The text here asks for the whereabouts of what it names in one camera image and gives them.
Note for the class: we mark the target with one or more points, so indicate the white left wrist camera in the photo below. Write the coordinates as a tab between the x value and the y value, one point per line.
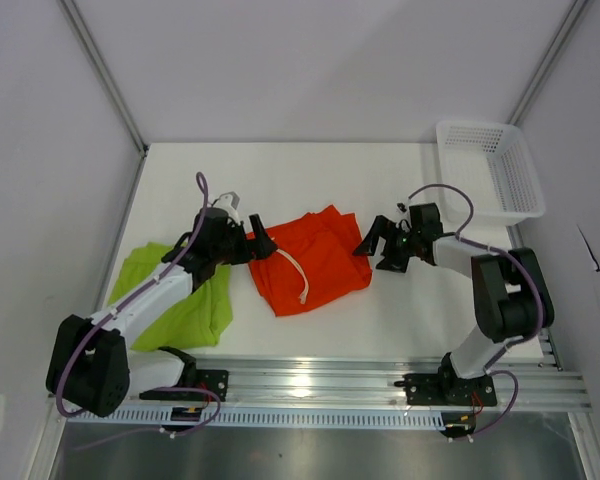
229	202

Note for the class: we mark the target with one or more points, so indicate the orange shorts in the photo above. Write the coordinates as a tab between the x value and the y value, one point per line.
314	263

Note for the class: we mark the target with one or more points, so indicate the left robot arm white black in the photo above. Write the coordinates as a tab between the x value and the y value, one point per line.
89	364

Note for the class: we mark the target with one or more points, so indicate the corner aluminium post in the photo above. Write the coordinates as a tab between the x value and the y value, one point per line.
96	59
575	14

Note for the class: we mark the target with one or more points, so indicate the left corner aluminium post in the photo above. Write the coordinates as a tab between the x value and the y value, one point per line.
96	59

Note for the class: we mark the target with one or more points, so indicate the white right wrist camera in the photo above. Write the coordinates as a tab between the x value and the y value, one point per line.
402	206

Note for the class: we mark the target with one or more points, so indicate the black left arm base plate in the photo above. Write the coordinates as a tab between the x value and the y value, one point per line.
215	381

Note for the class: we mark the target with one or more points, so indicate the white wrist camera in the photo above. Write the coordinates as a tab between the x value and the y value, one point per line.
402	206
229	202

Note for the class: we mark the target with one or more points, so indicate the right corner aluminium post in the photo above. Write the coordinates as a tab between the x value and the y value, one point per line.
575	14

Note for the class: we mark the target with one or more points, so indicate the white plastic perforated basket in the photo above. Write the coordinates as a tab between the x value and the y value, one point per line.
492	164

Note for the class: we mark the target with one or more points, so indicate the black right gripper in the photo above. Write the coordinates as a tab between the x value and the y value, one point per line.
378	228

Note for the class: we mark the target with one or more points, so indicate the white slotted cable duct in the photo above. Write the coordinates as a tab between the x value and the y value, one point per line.
234	416

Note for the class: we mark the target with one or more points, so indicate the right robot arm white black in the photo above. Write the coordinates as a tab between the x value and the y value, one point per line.
510	299

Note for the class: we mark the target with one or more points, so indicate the aluminium frame rail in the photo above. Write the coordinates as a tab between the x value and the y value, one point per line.
350	383

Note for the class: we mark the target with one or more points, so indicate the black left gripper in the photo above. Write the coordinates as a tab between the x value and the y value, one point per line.
263	245

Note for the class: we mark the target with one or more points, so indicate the lime green shorts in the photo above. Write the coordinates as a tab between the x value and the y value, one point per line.
195	322

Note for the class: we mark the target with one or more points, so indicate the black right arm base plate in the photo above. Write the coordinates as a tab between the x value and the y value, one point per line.
428	389

